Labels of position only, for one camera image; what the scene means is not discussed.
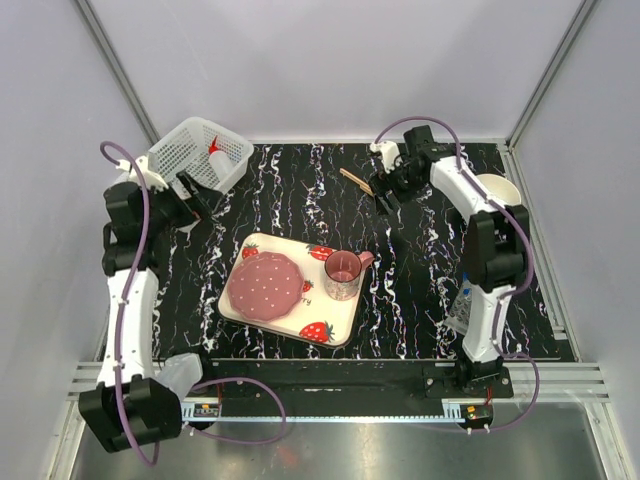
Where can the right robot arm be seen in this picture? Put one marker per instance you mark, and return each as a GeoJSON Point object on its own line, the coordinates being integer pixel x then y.
{"type": "Point", "coordinates": [497, 255]}

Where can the wooden bristle brush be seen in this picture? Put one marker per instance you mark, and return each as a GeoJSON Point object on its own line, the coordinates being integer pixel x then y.
{"type": "Point", "coordinates": [359, 182]}

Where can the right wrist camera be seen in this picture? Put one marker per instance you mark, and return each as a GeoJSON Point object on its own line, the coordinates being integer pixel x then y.
{"type": "Point", "coordinates": [389, 153]}

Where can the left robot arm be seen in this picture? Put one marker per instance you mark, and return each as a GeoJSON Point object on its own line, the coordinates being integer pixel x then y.
{"type": "Point", "coordinates": [132, 404]}

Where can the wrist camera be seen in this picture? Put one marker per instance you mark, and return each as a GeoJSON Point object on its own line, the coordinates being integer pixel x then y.
{"type": "Point", "coordinates": [389, 153]}
{"type": "Point", "coordinates": [141, 173]}

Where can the clear test tube rack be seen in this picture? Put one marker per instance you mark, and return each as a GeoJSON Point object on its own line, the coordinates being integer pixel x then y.
{"type": "Point", "coordinates": [458, 317]}

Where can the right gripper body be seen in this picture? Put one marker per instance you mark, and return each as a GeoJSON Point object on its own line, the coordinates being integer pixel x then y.
{"type": "Point", "coordinates": [401, 182]}

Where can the white perforated plastic basket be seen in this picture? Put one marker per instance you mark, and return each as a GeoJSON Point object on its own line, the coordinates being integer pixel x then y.
{"type": "Point", "coordinates": [185, 148]}

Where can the pink ceramic mug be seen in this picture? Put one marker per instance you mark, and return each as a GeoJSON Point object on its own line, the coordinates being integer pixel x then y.
{"type": "Point", "coordinates": [343, 272]}

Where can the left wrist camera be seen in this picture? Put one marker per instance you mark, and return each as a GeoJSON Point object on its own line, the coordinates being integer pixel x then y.
{"type": "Point", "coordinates": [141, 173]}

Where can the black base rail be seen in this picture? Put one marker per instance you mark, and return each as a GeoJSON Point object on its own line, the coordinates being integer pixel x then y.
{"type": "Point", "coordinates": [358, 388]}

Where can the white squeeze bottle red cap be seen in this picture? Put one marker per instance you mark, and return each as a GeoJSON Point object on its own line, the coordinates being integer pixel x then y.
{"type": "Point", "coordinates": [219, 160]}

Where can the white bowl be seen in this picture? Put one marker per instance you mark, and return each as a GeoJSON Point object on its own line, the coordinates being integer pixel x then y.
{"type": "Point", "coordinates": [501, 188]}

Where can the white strawberry tray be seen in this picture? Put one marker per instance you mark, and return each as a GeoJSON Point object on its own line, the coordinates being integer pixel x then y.
{"type": "Point", "coordinates": [317, 318]}

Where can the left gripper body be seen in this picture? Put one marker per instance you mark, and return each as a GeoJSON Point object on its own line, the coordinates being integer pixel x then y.
{"type": "Point", "coordinates": [167, 209]}

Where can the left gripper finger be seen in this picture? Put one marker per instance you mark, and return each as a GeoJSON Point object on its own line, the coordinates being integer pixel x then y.
{"type": "Point", "coordinates": [189, 185]}
{"type": "Point", "coordinates": [208, 203]}

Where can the pink polka dot plate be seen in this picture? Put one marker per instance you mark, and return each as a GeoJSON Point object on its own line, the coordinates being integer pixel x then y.
{"type": "Point", "coordinates": [265, 287]}

